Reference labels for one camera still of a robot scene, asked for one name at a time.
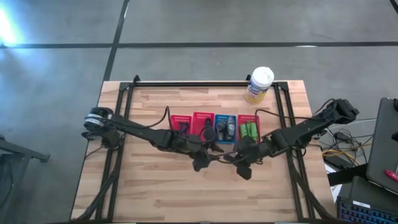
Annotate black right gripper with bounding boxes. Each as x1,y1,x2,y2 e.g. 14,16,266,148
222,135,274,180

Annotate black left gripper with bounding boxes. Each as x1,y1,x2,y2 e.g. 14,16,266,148
170,133,225,173

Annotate blue plastic basket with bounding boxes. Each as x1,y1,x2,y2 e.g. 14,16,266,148
214,114,238,145

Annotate small red plastic basket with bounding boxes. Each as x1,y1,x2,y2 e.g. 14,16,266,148
170,114,193,136

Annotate yellow Lysol wipes canister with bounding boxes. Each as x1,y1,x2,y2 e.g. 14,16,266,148
244,66,275,106

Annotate backlit keyboard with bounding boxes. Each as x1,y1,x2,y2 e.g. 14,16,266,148
337,196,398,224

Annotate grey laptop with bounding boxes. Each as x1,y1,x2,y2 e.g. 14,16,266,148
366,96,398,195

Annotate black metal furniture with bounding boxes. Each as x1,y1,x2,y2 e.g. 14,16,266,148
0,133,50,224

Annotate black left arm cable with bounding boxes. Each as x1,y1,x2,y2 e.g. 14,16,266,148
136,106,175,131

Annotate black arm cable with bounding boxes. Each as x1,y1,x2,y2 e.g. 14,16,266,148
254,108,315,139
136,106,175,131

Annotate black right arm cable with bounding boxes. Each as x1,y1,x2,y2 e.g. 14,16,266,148
254,108,315,139

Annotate black aluminium table frame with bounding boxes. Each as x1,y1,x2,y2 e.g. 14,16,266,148
70,74,338,224

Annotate yellow cable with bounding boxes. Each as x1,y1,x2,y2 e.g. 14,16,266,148
322,149,358,158

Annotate red handled tool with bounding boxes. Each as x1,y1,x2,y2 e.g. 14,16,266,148
384,169,398,183

